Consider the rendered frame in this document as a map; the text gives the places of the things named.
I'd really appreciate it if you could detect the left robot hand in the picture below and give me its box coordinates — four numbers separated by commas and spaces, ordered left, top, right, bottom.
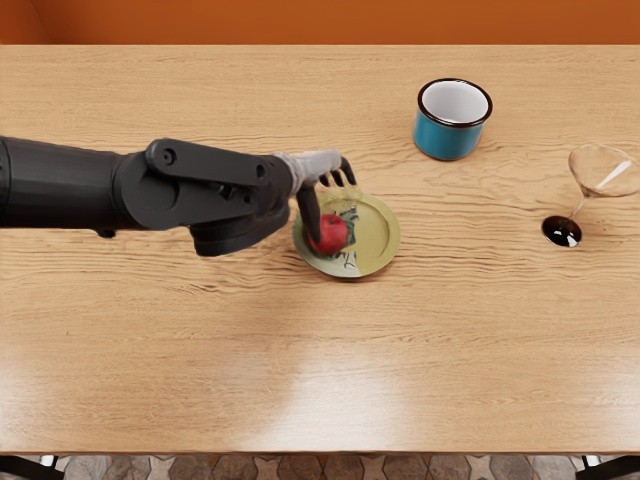
273, 149, 358, 243

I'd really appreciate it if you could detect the yellow-green patterned plate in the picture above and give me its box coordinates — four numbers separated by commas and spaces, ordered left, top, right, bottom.
292, 192, 402, 280

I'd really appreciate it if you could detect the red apple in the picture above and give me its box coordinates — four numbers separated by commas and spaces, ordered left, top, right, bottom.
307, 213, 349, 255

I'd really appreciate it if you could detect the blue enamel mug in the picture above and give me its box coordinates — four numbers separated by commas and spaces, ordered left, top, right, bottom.
412, 77, 494, 162

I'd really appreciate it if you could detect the clear wine glass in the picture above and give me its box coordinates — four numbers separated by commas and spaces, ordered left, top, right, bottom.
541, 143, 640, 249

